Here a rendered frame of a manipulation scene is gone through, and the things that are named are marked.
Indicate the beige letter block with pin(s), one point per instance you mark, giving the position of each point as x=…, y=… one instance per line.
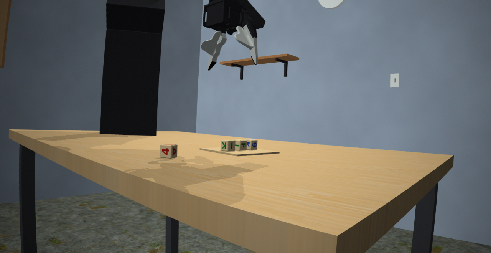
x=228, y=145
x=251, y=144
x=168, y=150
x=240, y=144

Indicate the tan square mat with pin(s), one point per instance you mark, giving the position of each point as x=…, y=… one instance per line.
x=240, y=153

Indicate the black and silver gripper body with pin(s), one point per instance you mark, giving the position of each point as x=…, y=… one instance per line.
x=224, y=15

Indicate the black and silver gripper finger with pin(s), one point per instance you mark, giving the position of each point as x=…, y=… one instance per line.
x=213, y=46
x=247, y=36

